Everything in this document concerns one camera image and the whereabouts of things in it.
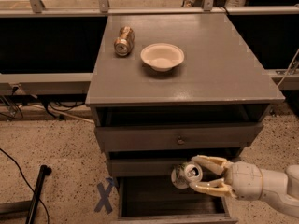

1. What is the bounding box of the black metal stand leg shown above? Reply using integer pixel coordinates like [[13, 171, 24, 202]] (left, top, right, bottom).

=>
[[0, 165, 51, 224]]

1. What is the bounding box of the white paper bowl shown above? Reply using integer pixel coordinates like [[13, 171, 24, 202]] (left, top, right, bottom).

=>
[[140, 43, 184, 72]]

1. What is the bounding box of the grey middle drawer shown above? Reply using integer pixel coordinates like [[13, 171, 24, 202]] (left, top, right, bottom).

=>
[[105, 147, 242, 177]]

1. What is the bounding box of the grey lower wall ledge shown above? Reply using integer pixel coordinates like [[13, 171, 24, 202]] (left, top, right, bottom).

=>
[[0, 73, 92, 95]]

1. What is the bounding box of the black floor cable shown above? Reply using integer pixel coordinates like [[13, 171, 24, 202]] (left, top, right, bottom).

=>
[[0, 147, 50, 224]]

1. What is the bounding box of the grey bottom drawer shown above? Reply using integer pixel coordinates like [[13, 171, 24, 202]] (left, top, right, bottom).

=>
[[111, 176, 238, 224]]

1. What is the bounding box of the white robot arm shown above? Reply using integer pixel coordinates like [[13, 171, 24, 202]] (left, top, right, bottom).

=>
[[189, 155, 299, 217]]

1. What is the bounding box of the bundle of cables under ledge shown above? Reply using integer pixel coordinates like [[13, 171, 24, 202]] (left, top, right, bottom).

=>
[[0, 83, 95, 124]]

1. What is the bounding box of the grey top drawer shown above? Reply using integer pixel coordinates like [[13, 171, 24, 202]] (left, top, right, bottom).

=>
[[95, 104, 269, 152]]

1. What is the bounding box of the white cable at right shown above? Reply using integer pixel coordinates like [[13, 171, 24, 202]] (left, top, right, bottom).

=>
[[276, 49, 299, 89]]

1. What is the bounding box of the orange soda can lying down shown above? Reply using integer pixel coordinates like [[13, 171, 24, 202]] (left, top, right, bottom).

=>
[[114, 26, 135, 56]]

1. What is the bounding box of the grey metal railing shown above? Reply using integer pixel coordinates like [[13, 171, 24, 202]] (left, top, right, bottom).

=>
[[0, 0, 299, 17]]

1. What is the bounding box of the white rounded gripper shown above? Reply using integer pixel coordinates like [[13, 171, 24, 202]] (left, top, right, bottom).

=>
[[189, 155, 263, 201]]

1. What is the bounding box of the grey wooden drawer cabinet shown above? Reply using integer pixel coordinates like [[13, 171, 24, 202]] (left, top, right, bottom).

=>
[[85, 13, 286, 224]]

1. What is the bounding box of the blue tape cross mark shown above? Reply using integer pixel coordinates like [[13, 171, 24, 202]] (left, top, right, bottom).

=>
[[94, 177, 114, 214]]

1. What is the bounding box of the grey drawer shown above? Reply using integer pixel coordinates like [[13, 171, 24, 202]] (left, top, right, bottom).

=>
[[105, 147, 242, 177], [95, 104, 269, 152], [111, 176, 238, 224]]

